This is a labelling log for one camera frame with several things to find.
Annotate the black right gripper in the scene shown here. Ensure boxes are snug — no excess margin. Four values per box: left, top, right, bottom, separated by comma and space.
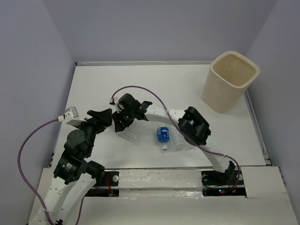
112, 106, 135, 132

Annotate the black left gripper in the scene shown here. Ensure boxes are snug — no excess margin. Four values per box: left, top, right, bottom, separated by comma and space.
73, 107, 113, 156

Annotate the clear unlabelled bottle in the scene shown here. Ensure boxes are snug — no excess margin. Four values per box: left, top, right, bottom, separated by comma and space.
117, 128, 146, 146
170, 131, 193, 152

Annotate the blue label bottle row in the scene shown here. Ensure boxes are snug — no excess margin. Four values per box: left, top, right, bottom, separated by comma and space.
156, 126, 170, 151

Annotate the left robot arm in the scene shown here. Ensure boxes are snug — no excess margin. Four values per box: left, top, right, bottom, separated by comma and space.
30, 107, 113, 225

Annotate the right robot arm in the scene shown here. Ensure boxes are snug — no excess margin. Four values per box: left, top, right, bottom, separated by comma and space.
110, 93, 240, 187

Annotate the beige plastic bin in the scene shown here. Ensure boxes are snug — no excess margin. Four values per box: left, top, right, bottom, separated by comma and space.
202, 51, 260, 113

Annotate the clear unlabelled bottle in row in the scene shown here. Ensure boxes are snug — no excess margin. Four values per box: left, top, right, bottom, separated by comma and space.
170, 131, 193, 152

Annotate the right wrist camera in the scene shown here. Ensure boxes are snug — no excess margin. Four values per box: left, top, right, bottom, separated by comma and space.
109, 97, 124, 113

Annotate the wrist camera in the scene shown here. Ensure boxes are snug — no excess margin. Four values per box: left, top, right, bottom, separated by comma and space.
64, 107, 82, 126
109, 97, 124, 113

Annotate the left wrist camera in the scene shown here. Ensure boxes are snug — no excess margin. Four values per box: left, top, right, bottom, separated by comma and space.
64, 107, 82, 126

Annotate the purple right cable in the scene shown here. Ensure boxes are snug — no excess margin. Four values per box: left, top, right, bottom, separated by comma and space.
110, 85, 241, 186

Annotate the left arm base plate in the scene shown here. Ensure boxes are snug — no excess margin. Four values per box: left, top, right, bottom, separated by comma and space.
85, 170, 120, 197

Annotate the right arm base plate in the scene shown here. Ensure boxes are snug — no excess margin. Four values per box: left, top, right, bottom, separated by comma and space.
201, 170, 247, 197

